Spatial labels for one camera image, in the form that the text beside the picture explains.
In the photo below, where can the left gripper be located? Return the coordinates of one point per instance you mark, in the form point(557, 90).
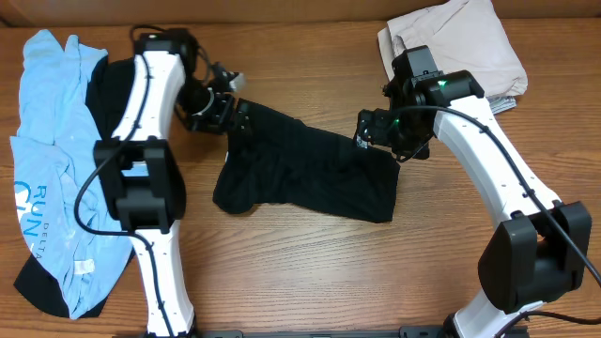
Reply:
point(225, 111)

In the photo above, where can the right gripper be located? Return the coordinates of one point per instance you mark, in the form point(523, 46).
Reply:
point(382, 121)

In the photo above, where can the black t-shirt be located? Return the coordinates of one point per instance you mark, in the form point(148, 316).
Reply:
point(276, 159)

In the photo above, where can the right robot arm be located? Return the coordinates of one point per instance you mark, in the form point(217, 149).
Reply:
point(538, 250)

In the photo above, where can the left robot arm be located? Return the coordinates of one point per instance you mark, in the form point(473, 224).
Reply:
point(142, 185)

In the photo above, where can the grey striped folded cloth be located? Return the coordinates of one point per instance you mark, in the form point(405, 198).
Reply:
point(501, 104)

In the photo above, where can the beige folded trousers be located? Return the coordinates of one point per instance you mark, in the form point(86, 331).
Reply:
point(461, 35)

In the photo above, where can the light blue t-shirt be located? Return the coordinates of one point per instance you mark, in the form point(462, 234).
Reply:
point(66, 227)

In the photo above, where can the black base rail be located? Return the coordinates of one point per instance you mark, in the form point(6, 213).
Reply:
point(324, 333)

